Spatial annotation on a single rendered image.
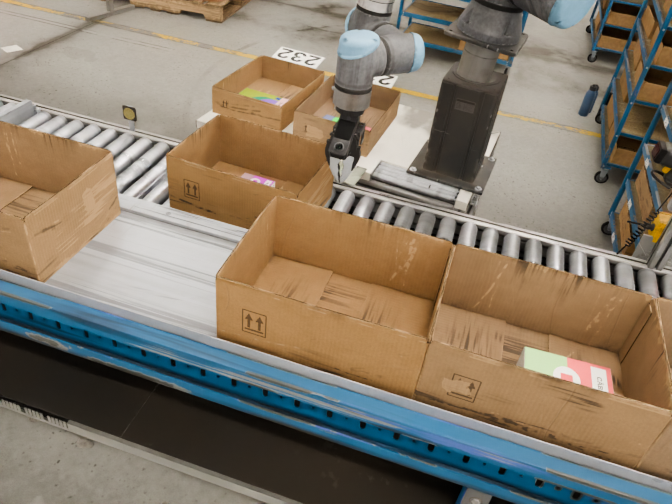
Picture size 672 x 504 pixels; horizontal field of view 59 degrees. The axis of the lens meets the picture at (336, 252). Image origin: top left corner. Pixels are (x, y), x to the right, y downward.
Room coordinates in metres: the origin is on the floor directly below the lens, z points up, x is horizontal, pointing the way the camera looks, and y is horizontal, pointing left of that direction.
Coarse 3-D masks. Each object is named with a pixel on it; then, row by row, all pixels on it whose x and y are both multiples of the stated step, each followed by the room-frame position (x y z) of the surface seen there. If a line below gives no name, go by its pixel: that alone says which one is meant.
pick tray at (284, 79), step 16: (256, 64) 2.31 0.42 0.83; (272, 64) 2.34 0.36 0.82; (288, 64) 2.32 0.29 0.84; (224, 80) 2.08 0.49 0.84; (240, 80) 2.19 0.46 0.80; (256, 80) 2.31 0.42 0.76; (272, 80) 2.33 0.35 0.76; (288, 80) 2.32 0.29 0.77; (304, 80) 2.30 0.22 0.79; (320, 80) 2.23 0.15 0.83; (224, 96) 1.98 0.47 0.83; (240, 96) 1.96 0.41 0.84; (288, 96) 2.20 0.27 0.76; (304, 96) 2.09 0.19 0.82; (224, 112) 1.98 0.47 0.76; (240, 112) 1.96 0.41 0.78; (256, 112) 1.94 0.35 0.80; (272, 112) 1.92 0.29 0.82; (288, 112) 1.97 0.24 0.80
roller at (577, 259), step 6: (576, 252) 1.43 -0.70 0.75; (582, 252) 1.43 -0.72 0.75; (570, 258) 1.42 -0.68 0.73; (576, 258) 1.40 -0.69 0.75; (582, 258) 1.40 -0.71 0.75; (570, 264) 1.39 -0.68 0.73; (576, 264) 1.37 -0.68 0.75; (582, 264) 1.38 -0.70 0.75; (570, 270) 1.36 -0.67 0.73; (576, 270) 1.35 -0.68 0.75; (582, 270) 1.35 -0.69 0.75
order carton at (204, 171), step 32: (224, 128) 1.65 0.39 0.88; (256, 128) 1.62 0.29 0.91; (192, 160) 1.50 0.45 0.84; (224, 160) 1.65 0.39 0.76; (256, 160) 1.62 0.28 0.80; (288, 160) 1.59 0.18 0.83; (320, 160) 1.56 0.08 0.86; (192, 192) 1.36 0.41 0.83; (224, 192) 1.33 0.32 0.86; (256, 192) 1.30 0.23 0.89; (288, 192) 1.28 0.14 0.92; (320, 192) 1.44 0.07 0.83
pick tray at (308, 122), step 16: (320, 96) 2.14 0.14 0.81; (384, 96) 2.20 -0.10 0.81; (304, 112) 1.99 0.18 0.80; (320, 112) 2.10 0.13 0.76; (336, 112) 2.12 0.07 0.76; (368, 112) 2.15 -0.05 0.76; (384, 112) 1.98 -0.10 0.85; (304, 128) 1.88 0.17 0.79; (320, 128) 1.87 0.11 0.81; (384, 128) 2.01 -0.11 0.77; (368, 144) 1.82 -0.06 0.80
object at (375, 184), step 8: (496, 144) 2.15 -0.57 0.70; (360, 184) 1.73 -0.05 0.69; (368, 184) 1.72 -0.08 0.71; (376, 184) 1.71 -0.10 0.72; (384, 184) 1.71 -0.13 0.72; (392, 184) 1.72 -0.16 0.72; (384, 192) 1.70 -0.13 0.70; (392, 192) 1.69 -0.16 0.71; (400, 192) 1.68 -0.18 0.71; (408, 192) 1.68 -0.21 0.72; (416, 192) 1.69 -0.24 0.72; (416, 200) 1.67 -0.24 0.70; (424, 200) 1.66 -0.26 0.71; (432, 200) 1.65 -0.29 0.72; (440, 200) 1.67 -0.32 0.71; (448, 208) 1.63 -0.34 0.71; (456, 208) 1.62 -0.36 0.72; (472, 208) 2.08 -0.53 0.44
